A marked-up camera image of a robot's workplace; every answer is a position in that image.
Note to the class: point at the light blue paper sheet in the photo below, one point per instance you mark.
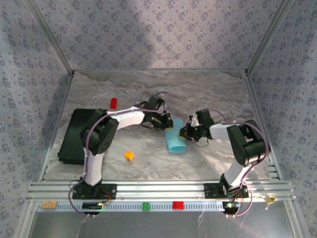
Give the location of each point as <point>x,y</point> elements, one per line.
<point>174,141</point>

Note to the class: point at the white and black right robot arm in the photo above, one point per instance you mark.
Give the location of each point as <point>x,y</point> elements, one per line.
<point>220,131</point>

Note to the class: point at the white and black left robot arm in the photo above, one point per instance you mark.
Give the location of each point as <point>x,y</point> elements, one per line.
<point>128,119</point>

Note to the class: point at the orange-yellow toy brick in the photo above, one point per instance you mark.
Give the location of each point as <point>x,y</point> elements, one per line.
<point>129,155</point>

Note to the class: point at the small red toy brick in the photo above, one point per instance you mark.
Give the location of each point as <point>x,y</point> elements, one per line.
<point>114,103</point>

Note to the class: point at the wide red toy brick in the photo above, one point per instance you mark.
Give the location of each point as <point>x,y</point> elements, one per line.
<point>178,205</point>

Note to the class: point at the green toy brick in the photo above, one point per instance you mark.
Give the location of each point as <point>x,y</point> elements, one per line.
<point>146,206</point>

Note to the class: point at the black flat case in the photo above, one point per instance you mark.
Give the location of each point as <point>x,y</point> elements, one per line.
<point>71,138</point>

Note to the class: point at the yellow tape piece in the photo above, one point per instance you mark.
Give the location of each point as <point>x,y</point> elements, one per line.
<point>270,199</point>

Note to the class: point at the flat orange toy brick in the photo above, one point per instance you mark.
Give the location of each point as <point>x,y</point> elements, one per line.
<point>49,204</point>

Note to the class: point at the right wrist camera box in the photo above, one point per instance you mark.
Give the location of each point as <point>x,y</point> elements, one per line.
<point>194,122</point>

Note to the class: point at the aluminium table side rail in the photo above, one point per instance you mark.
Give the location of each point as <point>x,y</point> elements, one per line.
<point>57,126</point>
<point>258,111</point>

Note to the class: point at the aluminium mounting rail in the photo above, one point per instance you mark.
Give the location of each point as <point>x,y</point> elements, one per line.
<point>161,191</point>

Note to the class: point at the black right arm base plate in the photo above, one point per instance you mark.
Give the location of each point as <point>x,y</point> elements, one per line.
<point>210,191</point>

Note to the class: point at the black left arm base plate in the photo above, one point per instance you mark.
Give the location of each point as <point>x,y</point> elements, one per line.
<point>110,191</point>

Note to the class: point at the aluminium corner post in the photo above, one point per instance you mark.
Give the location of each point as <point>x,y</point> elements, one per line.
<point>270,34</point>
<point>47,34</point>

